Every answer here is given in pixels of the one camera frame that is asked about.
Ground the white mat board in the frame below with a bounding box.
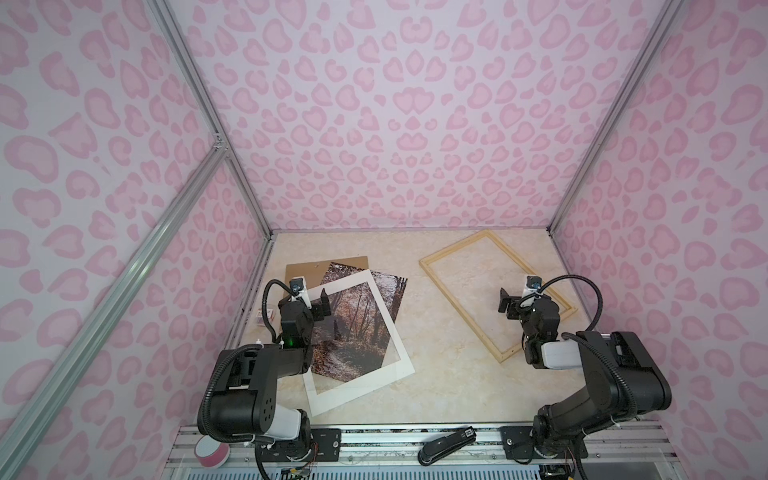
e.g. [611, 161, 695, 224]
[303, 263, 415, 416]

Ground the black stapler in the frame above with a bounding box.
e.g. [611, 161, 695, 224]
[417, 426, 477, 467]

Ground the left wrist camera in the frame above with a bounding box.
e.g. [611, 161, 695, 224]
[289, 276, 311, 308]

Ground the light wooden picture frame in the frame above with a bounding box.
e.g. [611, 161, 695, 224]
[419, 229, 564, 367]

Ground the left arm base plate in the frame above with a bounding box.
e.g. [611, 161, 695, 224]
[255, 428, 341, 463]

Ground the autumn forest photo print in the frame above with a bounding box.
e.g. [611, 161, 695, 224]
[312, 283, 398, 390]

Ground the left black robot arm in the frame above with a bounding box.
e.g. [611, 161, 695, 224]
[197, 292, 331, 460]

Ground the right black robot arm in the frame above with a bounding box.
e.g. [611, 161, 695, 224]
[498, 289, 672, 466]

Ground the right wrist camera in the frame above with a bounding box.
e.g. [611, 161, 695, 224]
[519, 275, 543, 308]

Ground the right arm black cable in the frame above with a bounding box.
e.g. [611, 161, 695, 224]
[537, 274, 604, 332]

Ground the brown frame backing board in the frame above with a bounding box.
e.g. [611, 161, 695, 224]
[284, 256, 369, 289]

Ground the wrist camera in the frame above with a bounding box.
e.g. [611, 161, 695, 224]
[519, 275, 543, 308]
[289, 276, 311, 308]

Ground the small clear pin box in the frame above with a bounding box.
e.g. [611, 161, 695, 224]
[256, 305, 276, 326]

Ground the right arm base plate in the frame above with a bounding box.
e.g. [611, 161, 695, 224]
[499, 425, 589, 465]

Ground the pink white tape roll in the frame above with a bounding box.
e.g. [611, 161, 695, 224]
[194, 435, 231, 469]

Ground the aluminium mounting rail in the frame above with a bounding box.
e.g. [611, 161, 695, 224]
[161, 421, 686, 479]

